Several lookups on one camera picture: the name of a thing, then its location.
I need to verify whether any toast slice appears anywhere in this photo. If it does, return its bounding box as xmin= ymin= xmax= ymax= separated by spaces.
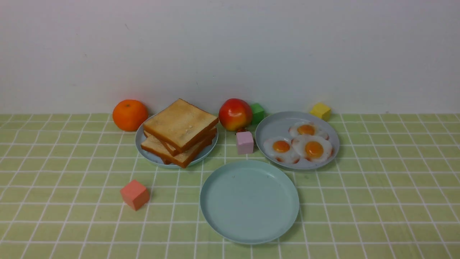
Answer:
xmin=140 ymin=134 xmax=215 ymax=168
xmin=143 ymin=126 xmax=217 ymax=156
xmin=143 ymin=98 xmax=219 ymax=152
xmin=161 ymin=158 xmax=171 ymax=164

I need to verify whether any fried egg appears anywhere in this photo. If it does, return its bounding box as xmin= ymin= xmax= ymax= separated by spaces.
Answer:
xmin=263 ymin=137 xmax=300 ymax=164
xmin=291 ymin=135 xmax=335 ymax=163
xmin=289 ymin=121 xmax=329 ymax=140

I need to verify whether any red yellow apple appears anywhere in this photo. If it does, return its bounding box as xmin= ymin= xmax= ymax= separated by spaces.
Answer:
xmin=218 ymin=98 xmax=253 ymax=132

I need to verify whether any pink cube block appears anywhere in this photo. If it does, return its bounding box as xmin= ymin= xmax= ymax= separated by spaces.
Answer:
xmin=235 ymin=131 xmax=254 ymax=155

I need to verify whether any green cube block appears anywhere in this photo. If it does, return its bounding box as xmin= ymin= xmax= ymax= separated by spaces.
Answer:
xmin=250 ymin=103 xmax=266 ymax=125

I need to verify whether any blue bread plate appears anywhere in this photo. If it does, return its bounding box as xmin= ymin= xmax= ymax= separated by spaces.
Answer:
xmin=135 ymin=116 xmax=219 ymax=169

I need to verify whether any grey-blue egg plate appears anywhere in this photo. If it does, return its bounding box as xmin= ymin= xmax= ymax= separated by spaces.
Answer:
xmin=255 ymin=112 xmax=340 ymax=170

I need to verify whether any teal front plate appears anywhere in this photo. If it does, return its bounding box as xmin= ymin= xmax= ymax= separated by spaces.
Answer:
xmin=199 ymin=160 xmax=300 ymax=245

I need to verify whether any yellow cube block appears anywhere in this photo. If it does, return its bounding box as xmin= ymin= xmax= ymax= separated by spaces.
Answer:
xmin=309 ymin=102 xmax=332 ymax=121

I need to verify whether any orange fruit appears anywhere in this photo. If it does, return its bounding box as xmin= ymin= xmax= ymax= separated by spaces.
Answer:
xmin=112 ymin=99 xmax=149 ymax=132

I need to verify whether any salmon red cube block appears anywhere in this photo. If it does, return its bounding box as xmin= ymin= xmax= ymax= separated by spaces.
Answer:
xmin=120 ymin=179 xmax=151 ymax=210

